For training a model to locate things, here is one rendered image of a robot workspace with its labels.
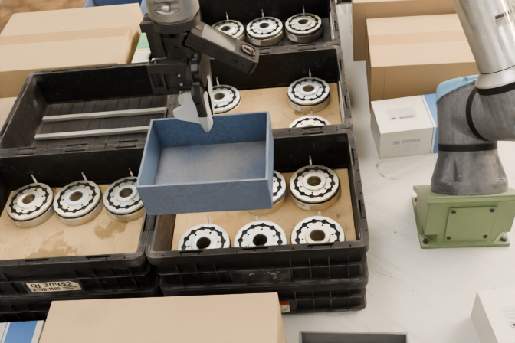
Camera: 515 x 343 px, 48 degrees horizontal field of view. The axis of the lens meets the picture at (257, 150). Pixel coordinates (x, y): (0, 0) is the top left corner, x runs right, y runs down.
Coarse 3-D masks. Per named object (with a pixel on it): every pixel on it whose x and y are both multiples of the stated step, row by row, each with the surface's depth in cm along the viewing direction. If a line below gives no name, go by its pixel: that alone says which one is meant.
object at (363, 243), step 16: (352, 144) 116; (352, 160) 113; (352, 240) 100; (368, 240) 99; (160, 256) 102; (176, 256) 102; (192, 256) 101; (208, 256) 101; (224, 256) 101; (240, 256) 101; (256, 256) 101; (272, 256) 101; (288, 256) 101; (304, 256) 101; (320, 256) 101
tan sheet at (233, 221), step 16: (288, 176) 125; (288, 192) 122; (288, 208) 119; (336, 208) 118; (352, 208) 117; (176, 224) 120; (192, 224) 119; (224, 224) 118; (240, 224) 118; (288, 224) 116; (352, 224) 114; (176, 240) 117; (288, 240) 113; (320, 240) 112
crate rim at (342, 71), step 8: (296, 48) 142; (304, 48) 141; (312, 48) 141; (320, 48) 140; (328, 48) 140; (336, 48) 140; (264, 56) 142; (336, 56) 138; (344, 72) 133; (344, 80) 131; (344, 88) 129; (176, 96) 134; (344, 96) 127; (176, 104) 132; (344, 104) 125; (344, 112) 123; (352, 120) 121; (280, 128) 122; (288, 128) 122; (296, 128) 121; (304, 128) 121; (312, 128) 121; (320, 128) 121; (328, 128) 120; (336, 128) 120; (344, 128) 120; (352, 128) 121
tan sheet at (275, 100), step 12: (252, 96) 146; (264, 96) 146; (276, 96) 145; (336, 96) 142; (252, 108) 143; (264, 108) 142; (276, 108) 142; (288, 108) 141; (324, 108) 140; (336, 108) 139; (276, 120) 139; (288, 120) 138; (336, 120) 136
